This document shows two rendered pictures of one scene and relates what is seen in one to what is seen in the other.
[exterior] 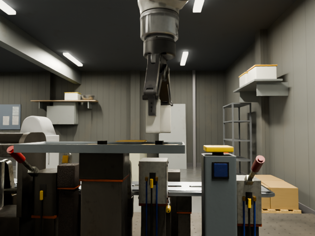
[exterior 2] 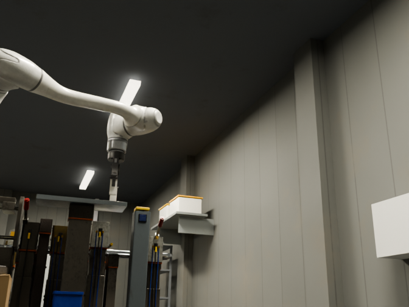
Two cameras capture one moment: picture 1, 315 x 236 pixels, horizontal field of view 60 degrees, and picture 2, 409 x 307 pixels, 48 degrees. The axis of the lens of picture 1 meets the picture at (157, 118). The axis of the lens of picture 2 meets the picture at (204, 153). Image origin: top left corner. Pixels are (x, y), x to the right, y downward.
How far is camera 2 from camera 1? 1.47 m
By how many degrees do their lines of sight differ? 27
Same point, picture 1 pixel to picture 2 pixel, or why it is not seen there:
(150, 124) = (112, 190)
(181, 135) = not seen: hidden behind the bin
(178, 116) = not seen: hidden behind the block
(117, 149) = (94, 201)
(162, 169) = (106, 226)
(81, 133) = not seen: outside the picture
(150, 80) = (114, 169)
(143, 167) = (95, 225)
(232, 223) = (146, 244)
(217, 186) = (140, 225)
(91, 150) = (80, 200)
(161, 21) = (120, 144)
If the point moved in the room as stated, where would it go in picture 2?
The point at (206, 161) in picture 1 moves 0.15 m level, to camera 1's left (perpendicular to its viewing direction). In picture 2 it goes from (136, 213) to (101, 209)
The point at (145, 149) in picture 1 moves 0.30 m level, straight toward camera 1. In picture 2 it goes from (108, 202) to (127, 185)
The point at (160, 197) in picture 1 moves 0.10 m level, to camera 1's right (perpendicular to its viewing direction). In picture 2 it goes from (103, 243) to (125, 245)
